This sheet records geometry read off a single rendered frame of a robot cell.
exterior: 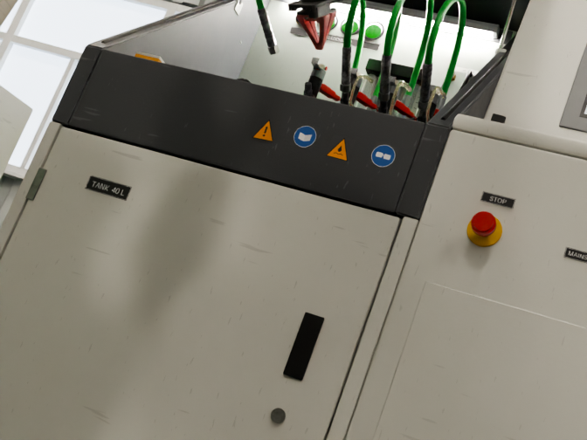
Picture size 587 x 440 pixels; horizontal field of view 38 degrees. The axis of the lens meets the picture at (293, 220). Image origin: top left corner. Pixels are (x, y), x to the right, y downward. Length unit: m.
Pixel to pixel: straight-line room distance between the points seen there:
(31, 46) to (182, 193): 5.62
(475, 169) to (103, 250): 0.62
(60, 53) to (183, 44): 5.01
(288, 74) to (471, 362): 1.06
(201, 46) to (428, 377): 1.00
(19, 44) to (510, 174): 6.00
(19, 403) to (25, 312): 0.15
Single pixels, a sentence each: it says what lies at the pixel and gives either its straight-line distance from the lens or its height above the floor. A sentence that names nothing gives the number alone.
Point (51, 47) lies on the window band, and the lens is 6.95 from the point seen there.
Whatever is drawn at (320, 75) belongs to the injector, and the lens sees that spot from 1.77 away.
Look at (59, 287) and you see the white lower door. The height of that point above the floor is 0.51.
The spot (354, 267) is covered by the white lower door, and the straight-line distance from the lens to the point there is 1.33.
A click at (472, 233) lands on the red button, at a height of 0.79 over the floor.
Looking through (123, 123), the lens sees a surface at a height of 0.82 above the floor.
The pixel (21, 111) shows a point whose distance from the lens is 4.79.
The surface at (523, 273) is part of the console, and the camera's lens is 1.31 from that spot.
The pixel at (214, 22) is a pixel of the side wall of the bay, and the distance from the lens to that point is 2.01.
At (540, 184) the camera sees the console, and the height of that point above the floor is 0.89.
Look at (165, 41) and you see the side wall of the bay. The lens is 1.84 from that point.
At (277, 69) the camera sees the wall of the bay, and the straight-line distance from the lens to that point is 2.15.
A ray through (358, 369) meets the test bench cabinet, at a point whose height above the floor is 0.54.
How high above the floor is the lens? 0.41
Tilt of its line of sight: 14 degrees up
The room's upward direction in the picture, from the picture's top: 21 degrees clockwise
